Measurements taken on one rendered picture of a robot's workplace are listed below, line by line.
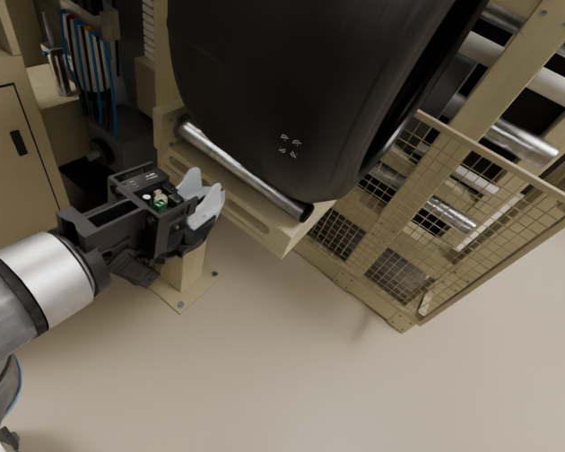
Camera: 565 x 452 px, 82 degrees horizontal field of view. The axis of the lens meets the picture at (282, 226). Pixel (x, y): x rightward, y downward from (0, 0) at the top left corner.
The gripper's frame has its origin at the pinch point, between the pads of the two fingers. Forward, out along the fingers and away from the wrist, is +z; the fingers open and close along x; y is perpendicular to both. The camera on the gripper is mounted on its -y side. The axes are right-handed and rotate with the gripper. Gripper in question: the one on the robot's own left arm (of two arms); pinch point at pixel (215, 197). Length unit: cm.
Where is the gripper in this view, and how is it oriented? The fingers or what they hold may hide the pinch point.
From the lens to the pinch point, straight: 46.2
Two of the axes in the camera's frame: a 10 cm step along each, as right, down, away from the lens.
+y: 3.3, -6.9, -6.5
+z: 5.2, -4.4, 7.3
